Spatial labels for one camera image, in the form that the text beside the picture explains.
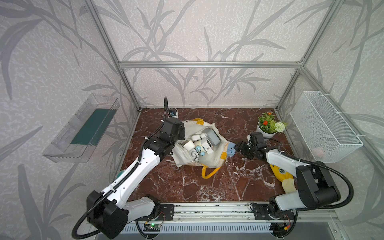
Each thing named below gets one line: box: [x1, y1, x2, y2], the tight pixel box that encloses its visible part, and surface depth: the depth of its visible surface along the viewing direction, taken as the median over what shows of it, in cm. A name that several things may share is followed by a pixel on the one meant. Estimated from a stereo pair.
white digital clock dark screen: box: [201, 137, 214, 154], surface depth 90 cm
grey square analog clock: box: [206, 129, 221, 146], surface depth 88 cm
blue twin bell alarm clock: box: [195, 145, 205, 157], surface depth 90 cm
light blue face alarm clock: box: [227, 141, 236, 157], surface depth 94 cm
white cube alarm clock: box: [183, 140, 195, 152], surface depth 85 cm
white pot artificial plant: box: [256, 111, 288, 138], surface depth 93 cm
